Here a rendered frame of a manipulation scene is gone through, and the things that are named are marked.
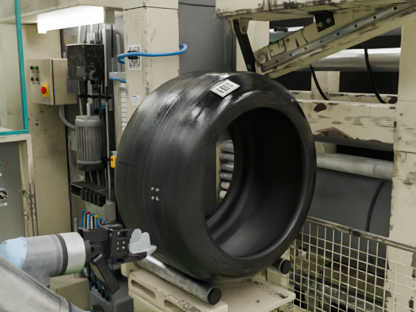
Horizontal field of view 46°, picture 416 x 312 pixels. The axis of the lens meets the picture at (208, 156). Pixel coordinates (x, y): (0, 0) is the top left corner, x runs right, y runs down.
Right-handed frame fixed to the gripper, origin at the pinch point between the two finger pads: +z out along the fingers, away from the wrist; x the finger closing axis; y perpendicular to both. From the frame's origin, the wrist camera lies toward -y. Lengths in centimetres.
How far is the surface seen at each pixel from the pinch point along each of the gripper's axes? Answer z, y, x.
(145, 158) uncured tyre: -4.3, 23.3, -0.6
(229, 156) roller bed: 56, 20, 33
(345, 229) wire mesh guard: 58, 4, -18
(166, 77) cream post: 19, 45, 27
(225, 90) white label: 9.8, 41.4, -10.9
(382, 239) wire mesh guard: 58, 4, -30
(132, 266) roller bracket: 10.8, -13.2, 24.2
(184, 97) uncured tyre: 3.6, 38.7, -3.4
